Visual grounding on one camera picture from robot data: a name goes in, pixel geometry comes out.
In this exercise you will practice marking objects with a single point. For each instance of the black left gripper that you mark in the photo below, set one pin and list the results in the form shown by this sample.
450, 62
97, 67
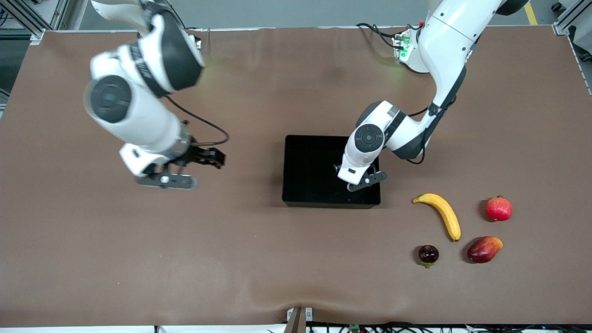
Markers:
338, 169

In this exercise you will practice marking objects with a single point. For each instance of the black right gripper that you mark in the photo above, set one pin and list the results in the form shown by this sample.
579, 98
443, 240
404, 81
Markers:
198, 156

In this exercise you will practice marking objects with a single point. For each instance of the black plastic box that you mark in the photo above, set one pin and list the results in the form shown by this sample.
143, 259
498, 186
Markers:
310, 175

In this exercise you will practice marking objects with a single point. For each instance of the yellow banana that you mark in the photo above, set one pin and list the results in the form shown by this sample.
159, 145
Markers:
451, 222

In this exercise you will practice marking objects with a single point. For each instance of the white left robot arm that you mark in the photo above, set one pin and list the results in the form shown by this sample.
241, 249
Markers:
444, 37

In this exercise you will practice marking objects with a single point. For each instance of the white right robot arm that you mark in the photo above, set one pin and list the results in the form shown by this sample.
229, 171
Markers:
138, 120

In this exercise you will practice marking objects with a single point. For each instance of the brown table cover mat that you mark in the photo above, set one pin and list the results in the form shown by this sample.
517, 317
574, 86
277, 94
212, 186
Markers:
300, 277

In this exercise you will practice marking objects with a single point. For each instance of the dark purple mangosteen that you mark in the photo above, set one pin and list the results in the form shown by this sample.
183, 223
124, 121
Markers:
428, 253

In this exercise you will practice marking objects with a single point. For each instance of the red pomegranate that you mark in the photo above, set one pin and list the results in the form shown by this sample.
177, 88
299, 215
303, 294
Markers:
499, 209

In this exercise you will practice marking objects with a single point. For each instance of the red yellow mango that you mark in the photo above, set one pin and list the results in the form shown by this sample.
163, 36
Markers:
483, 249

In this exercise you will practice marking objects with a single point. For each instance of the metal table edge bracket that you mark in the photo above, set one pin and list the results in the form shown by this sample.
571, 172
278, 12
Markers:
298, 323

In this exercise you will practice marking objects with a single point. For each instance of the aluminium frame strut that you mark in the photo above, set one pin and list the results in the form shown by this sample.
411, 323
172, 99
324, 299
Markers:
562, 27
37, 36

